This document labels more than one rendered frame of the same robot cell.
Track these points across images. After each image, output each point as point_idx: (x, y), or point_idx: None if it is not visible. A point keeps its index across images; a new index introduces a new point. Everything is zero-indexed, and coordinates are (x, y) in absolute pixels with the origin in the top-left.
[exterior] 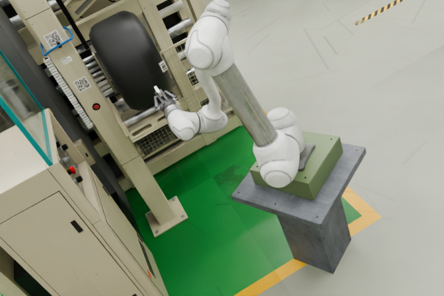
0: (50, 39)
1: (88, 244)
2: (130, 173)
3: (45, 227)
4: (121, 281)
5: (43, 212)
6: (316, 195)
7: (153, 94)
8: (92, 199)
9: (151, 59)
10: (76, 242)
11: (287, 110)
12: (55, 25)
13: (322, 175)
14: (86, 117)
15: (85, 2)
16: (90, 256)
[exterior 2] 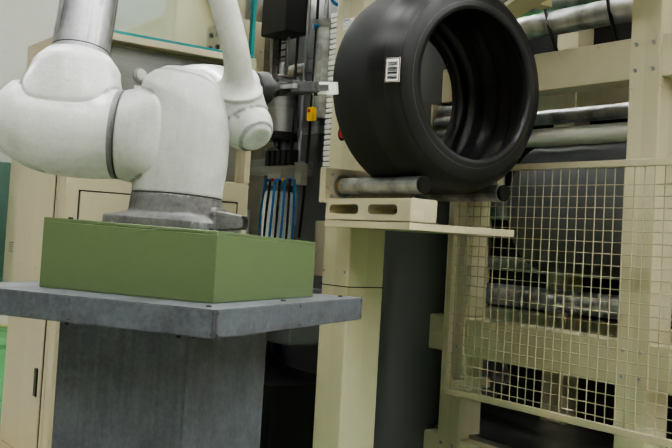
0: None
1: (47, 199)
2: None
3: None
4: (40, 320)
5: None
6: (52, 286)
7: (364, 126)
8: None
9: (380, 43)
10: (44, 183)
11: (193, 71)
12: None
13: (96, 258)
14: (328, 147)
15: None
16: (42, 224)
